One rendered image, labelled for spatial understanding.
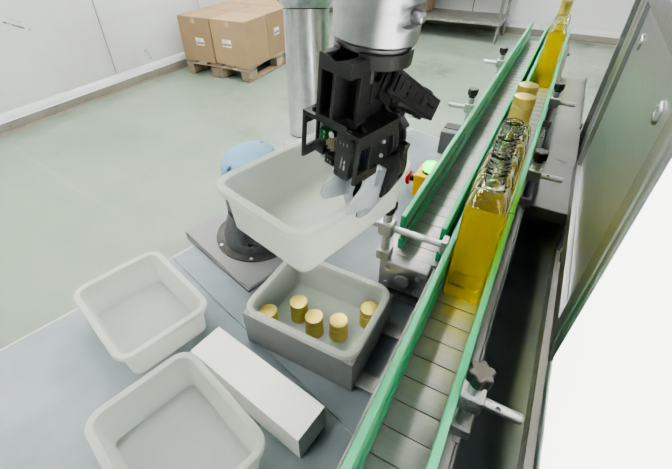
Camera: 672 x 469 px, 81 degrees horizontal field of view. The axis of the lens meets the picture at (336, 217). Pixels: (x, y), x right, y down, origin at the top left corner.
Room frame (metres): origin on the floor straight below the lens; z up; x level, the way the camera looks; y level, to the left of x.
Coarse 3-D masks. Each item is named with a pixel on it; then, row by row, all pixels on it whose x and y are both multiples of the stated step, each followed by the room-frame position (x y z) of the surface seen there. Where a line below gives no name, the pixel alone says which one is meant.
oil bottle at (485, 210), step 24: (480, 192) 0.45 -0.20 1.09; (504, 192) 0.45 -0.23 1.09; (480, 216) 0.44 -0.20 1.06; (504, 216) 0.43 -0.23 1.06; (456, 240) 0.46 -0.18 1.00; (480, 240) 0.44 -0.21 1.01; (456, 264) 0.45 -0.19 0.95; (480, 264) 0.43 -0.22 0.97; (456, 288) 0.44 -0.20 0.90; (480, 288) 0.43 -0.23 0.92
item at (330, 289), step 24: (288, 264) 0.57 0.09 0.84; (264, 288) 0.50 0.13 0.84; (288, 288) 0.55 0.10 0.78; (312, 288) 0.56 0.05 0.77; (336, 288) 0.54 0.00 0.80; (360, 288) 0.52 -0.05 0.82; (384, 288) 0.50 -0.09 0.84; (288, 312) 0.50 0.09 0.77; (336, 312) 0.50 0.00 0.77; (360, 336) 0.40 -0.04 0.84
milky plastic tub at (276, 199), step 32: (256, 160) 0.48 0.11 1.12; (288, 160) 0.51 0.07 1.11; (320, 160) 0.55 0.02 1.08; (224, 192) 0.40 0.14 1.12; (256, 192) 0.46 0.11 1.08; (288, 192) 0.50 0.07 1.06; (320, 192) 0.50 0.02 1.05; (256, 224) 0.38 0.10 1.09; (288, 224) 0.43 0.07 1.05; (320, 224) 0.34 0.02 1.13; (352, 224) 0.39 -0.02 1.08; (288, 256) 0.34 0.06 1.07; (320, 256) 0.35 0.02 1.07
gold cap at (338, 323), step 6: (330, 318) 0.45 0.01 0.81; (336, 318) 0.45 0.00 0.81; (342, 318) 0.45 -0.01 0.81; (330, 324) 0.44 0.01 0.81; (336, 324) 0.44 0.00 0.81; (342, 324) 0.44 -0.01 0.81; (330, 330) 0.44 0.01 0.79; (336, 330) 0.43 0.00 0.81; (342, 330) 0.43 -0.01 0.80; (330, 336) 0.44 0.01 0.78; (336, 336) 0.43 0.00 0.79; (342, 336) 0.43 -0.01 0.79; (336, 342) 0.43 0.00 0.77
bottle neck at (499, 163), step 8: (496, 152) 0.47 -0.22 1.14; (504, 152) 0.47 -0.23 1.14; (488, 160) 0.47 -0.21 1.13; (496, 160) 0.45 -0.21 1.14; (504, 160) 0.45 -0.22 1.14; (488, 168) 0.46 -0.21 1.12; (496, 168) 0.45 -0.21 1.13; (504, 168) 0.45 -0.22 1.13; (488, 176) 0.46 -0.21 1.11; (496, 176) 0.45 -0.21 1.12; (504, 176) 0.45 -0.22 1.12; (488, 184) 0.46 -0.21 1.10; (496, 184) 0.45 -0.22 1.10; (504, 184) 0.45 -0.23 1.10
